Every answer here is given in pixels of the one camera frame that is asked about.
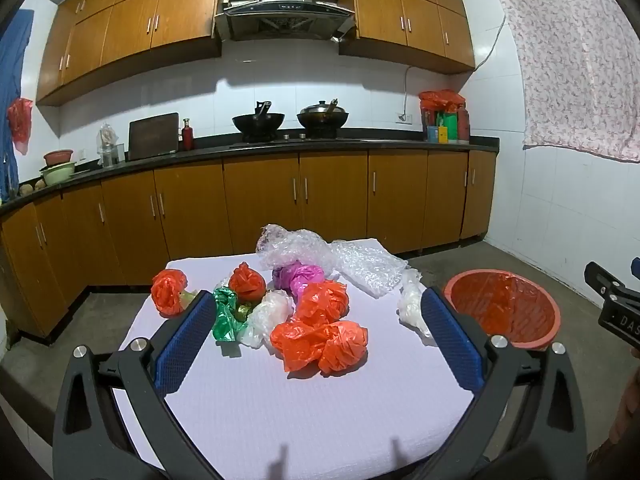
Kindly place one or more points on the translucent clear plastic bag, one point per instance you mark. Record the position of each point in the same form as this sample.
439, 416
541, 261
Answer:
412, 305

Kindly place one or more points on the white plastic bag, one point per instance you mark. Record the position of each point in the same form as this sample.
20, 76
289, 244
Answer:
267, 315

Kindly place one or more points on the built-in gas stove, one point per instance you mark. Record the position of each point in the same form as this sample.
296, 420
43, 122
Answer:
295, 139

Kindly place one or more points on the olive paw print bag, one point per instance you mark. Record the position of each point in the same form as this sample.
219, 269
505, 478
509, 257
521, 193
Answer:
243, 311

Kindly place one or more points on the wooden wall cabinets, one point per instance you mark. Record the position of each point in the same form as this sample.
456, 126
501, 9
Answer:
410, 15
130, 30

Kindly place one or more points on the dark wooden cutting board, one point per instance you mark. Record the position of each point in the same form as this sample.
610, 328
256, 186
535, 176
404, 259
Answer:
152, 137

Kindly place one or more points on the white wall socket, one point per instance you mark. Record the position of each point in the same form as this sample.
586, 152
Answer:
404, 118

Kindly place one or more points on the pink plastic bag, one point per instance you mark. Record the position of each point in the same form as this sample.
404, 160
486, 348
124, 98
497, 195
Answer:
295, 280

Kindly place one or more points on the blue yellow box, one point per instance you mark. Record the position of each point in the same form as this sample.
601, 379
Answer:
437, 135

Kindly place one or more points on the steel range hood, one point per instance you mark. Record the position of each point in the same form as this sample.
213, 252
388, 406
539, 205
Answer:
285, 10

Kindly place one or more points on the orange plastic bag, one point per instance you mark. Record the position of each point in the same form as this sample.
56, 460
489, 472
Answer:
295, 344
322, 301
247, 284
20, 122
345, 346
169, 292

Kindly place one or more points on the orange bin liner bag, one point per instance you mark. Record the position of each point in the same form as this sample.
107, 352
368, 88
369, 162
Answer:
505, 302

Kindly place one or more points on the red plastic trash bin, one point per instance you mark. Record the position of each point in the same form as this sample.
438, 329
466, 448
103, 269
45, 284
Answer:
542, 342

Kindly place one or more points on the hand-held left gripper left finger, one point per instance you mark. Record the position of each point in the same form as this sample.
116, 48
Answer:
180, 347

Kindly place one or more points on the open black wok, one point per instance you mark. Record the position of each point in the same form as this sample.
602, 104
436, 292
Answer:
257, 124

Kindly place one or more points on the small red bottle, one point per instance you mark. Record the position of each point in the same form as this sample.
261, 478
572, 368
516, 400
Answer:
187, 136

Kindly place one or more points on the person's right hand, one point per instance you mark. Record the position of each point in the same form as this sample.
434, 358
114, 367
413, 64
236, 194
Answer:
629, 415

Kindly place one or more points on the floral curtain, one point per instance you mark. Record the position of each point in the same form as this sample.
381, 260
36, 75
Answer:
575, 60

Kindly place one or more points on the wooden base cabinets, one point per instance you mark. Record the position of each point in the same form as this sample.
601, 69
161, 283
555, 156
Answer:
260, 200

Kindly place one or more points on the black kitchen countertop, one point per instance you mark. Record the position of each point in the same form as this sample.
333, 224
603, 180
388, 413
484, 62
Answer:
390, 144

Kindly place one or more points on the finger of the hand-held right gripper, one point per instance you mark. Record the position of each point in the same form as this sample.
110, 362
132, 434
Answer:
602, 280

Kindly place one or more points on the blue cloth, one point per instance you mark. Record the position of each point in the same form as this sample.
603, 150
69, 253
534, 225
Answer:
12, 60

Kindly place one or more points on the black wok with lid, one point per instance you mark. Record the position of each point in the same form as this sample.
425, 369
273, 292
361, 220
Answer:
322, 119

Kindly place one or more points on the red plastic basin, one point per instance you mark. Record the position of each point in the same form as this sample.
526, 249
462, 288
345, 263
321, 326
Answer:
58, 157

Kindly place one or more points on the dark red bottle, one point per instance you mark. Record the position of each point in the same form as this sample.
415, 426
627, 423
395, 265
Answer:
463, 125

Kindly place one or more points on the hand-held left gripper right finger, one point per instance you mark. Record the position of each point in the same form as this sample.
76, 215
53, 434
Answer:
452, 342

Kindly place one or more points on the hanging orange plastic bag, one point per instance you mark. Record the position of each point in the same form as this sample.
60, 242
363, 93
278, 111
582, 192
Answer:
20, 122

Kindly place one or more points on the green plastic basin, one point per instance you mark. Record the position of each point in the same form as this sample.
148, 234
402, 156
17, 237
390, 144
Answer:
57, 174

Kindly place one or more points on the clear glass jar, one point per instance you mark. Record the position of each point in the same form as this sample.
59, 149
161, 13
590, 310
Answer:
107, 147

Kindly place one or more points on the orange bag over bottles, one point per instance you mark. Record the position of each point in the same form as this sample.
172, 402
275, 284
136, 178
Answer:
441, 100

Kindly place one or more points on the green bottle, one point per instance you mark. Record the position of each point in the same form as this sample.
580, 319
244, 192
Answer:
448, 126

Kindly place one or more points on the clear bubble wrap sheet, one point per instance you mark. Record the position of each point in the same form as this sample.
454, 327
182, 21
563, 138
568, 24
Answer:
367, 270

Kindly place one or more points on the crumpled clear bubble wrap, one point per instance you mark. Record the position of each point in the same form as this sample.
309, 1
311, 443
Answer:
290, 247

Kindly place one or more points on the emerald green plastic bag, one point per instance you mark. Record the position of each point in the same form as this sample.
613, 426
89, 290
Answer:
224, 317

